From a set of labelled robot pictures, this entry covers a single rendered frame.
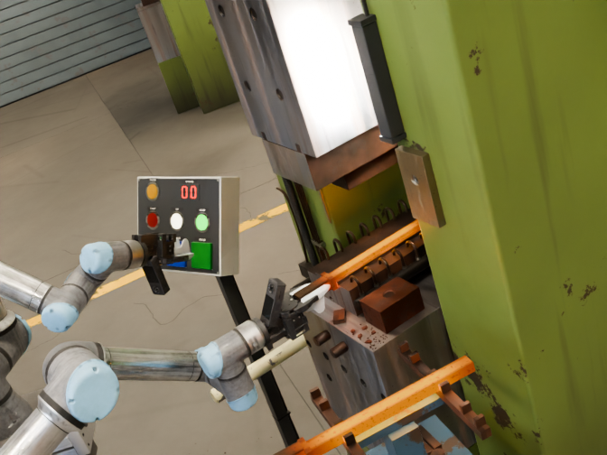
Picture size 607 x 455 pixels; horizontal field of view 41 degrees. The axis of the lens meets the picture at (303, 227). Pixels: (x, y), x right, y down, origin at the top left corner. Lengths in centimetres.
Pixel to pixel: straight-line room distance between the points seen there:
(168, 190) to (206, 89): 447
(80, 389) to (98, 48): 828
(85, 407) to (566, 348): 104
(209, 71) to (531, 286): 532
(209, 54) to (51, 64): 337
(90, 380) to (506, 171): 92
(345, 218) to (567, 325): 69
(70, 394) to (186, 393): 191
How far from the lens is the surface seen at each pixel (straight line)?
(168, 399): 363
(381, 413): 159
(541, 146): 166
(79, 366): 175
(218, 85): 687
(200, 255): 234
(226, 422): 336
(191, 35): 676
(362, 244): 215
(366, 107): 182
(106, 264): 206
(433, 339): 200
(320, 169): 184
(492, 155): 157
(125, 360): 194
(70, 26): 978
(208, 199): 232
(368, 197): 226
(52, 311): 202
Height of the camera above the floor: 204
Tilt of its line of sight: 27 degrees down
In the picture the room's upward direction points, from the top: 19 degrees counter-clockwise
